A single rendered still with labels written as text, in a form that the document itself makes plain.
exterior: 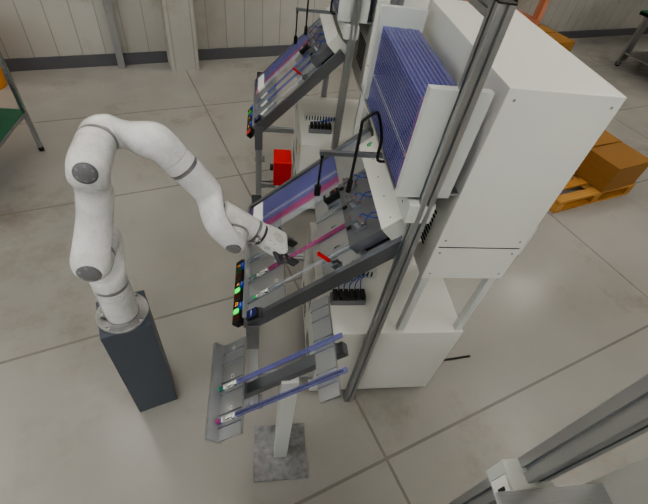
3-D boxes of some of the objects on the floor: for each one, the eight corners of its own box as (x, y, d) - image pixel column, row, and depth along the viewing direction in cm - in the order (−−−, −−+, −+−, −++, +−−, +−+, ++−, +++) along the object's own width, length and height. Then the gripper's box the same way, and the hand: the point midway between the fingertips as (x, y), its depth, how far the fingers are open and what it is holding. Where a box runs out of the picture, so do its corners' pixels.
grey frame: (249, 405, 208) (235, -30, 70) (253, 286, 260) (249, -98, 122) (353, 401, 216) (523, 4, 78) (337, 286, 269) (421, -73, 131)
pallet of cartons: (571, 153, 432) (592, 120, 404) (628, 193, 391) (657, 160, 363) (500, 169, 393) (518, 134, 365) (556, 216, 352) (581, 180, 324)
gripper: (251, 221, 144) (288, 242, 154) (250, 257, 133) (289, 277, 142) (264, 209, 141) (301, 231, 150) (264, 245, 129) (304, 267, 139)
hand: (293, 253), depth 146 cm, fingers open, 8 cm apart
